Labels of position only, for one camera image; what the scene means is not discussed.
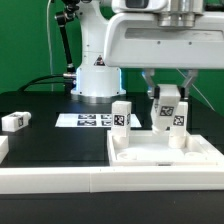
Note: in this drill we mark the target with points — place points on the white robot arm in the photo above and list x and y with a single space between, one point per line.
97 81

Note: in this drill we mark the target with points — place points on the white U-shaped obstacle fence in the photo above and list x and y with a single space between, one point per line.
110 178

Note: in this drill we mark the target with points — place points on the white square table top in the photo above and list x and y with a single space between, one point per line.
147 149

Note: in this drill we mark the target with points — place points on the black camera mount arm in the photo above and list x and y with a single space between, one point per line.
62 18

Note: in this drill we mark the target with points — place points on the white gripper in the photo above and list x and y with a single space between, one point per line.
135 40

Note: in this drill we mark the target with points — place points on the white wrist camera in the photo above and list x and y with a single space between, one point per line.
119 6

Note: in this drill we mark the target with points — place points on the sheet with fiducial markers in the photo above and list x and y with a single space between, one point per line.
75 120

